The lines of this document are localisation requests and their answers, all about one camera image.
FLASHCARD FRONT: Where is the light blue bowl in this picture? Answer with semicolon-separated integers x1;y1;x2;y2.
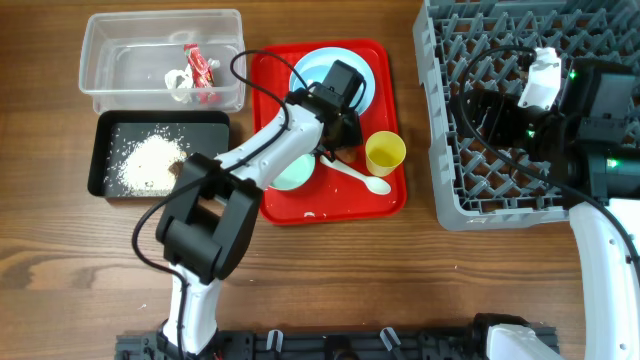
300;61;375;114

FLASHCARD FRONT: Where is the yellow plastic cup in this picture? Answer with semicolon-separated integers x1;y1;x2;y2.
365;131;407;177

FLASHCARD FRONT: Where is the mint green bowl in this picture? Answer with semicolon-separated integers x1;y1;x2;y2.
270;154;316;191

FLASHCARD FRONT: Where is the red snack wrapper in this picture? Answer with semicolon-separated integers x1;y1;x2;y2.
184;43;220;104

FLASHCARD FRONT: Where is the white tissue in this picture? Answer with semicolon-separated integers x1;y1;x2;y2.
164;65;196;104

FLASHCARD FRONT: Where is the brown food lump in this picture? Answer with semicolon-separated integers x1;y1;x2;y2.
168;161;184;178

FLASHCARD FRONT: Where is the white rice pile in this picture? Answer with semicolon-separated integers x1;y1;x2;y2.
103;123;192;197

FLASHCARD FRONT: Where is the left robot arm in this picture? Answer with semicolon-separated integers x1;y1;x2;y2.
156;60;366;359

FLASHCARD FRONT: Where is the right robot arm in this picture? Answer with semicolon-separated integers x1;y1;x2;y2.
450;49;639;359

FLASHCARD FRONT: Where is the grey dishwasher rack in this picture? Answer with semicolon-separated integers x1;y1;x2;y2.
413;0;639;231

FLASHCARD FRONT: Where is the black waste tray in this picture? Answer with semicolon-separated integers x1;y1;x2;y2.
87;110;230;199

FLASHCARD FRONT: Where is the light blue plate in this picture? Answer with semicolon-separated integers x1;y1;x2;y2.
288;47;373;91

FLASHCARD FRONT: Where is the red plastic tray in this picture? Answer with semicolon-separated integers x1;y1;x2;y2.
250;39;407;225

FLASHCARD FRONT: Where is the white plastic spoon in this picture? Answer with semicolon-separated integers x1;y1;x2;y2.
320;156;391;196

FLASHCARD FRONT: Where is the clear plastic storage box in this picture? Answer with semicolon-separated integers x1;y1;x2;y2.
78;9;246;114

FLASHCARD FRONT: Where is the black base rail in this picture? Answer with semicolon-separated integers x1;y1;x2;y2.
114;328;481;360

